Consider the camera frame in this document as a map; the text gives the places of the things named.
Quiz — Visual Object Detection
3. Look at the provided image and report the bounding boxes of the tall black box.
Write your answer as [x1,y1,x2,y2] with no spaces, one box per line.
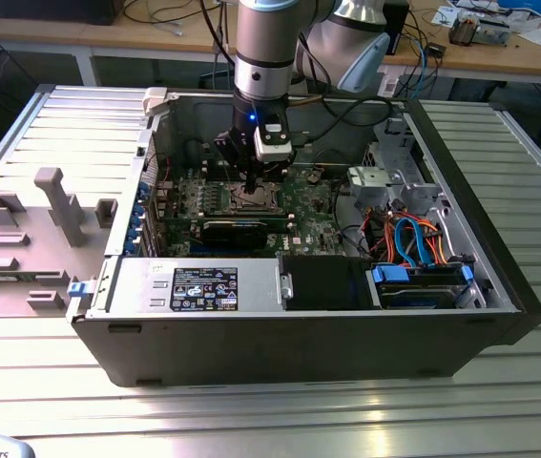
[386,0,411,57]

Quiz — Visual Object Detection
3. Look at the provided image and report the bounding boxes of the silver power supply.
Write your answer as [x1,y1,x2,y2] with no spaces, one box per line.
[84,257,284,320]

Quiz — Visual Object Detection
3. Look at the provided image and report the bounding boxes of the black camera cable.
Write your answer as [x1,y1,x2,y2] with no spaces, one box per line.
[291,97,407,147]

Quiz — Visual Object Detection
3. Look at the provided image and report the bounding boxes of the blue SATA cable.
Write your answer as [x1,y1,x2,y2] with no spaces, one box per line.
[392,213,432,268]

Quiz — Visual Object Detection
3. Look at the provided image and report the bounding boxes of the silver drive cage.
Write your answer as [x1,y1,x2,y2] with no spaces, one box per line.
[347,116,450,216]

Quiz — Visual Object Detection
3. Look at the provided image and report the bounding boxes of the red orange wire bundle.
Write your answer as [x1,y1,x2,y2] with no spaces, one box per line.
[364,208,398,261]

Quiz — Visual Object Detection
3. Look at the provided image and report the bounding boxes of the grey parts rack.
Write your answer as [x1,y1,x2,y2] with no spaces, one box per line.
[0,166,119,320]

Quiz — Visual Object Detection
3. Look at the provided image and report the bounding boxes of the black computer box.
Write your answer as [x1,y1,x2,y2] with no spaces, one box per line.
[0,0,119,26]

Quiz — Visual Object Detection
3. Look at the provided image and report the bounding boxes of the black graphics card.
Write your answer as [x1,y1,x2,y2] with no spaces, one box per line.
[160,212,295,250]

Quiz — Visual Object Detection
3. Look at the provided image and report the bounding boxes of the CPU socket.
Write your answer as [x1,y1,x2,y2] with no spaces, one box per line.
[228,182,284,212]

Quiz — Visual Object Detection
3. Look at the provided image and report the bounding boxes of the wooden desk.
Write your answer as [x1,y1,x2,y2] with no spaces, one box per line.
[0,0,238,88]
[379,0,541,90]

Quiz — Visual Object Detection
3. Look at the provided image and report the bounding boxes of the silver green CPU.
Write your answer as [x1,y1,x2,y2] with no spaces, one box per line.
[240,191,271,209]

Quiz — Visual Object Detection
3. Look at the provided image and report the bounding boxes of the grey case release latch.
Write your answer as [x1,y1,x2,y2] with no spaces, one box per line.
[141,87,173,119]

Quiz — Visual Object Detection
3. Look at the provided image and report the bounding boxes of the blue case latch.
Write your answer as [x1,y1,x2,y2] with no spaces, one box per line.
[66,280,95,301]

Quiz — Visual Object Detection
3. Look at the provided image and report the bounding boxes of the green motherboard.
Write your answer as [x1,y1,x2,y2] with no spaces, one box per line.
[155,164,347,261]

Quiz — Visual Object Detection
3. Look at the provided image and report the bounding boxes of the grey metal device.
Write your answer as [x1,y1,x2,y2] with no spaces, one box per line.
[477,16,512,47]

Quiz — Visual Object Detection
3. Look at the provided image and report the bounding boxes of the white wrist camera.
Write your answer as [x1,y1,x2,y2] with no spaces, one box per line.
[252,121,296,164]

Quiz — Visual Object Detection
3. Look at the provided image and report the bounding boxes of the hard disk with blue carrier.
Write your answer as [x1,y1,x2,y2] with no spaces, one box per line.
[364,263,474,310]

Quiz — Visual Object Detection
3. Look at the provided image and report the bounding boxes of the blue box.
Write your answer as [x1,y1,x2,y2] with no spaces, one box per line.
[497,0,541,16]

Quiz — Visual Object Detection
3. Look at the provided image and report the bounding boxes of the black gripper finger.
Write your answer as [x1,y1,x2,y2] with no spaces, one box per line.
[212,130,256,194]
[252,158,294,193]

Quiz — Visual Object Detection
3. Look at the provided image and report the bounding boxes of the black plastic shroud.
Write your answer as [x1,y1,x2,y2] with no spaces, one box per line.
[278,255,372,312]

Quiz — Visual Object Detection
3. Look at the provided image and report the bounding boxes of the black PC case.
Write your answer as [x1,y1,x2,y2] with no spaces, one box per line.
[64,85,541,390]

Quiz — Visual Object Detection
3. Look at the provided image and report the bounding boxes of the CPU cooler heatsink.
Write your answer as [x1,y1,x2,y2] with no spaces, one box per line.
[447,12,480,48]

